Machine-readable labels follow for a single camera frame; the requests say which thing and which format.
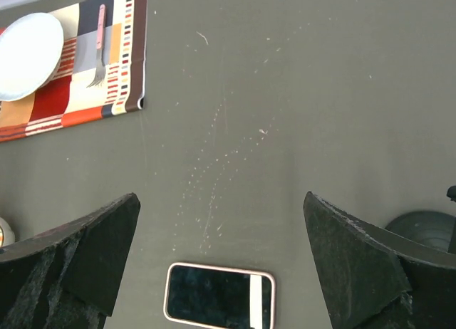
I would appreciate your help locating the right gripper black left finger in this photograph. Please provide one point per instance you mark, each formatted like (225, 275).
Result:
(69, 276)

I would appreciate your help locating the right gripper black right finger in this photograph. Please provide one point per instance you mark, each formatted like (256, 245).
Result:
(373, 278)

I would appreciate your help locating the black phone stand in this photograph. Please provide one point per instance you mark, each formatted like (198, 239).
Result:
(434, 229)

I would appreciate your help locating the black phone pink case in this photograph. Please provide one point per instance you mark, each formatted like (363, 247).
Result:
(219, 297)

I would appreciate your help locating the colourful patchwork placemat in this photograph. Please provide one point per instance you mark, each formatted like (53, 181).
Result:
(68, 99)

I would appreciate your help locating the white round plate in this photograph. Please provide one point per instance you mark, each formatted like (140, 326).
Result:
(31, 49)

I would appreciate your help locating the pink handled fork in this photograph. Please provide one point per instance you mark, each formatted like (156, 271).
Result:
(100, 34)

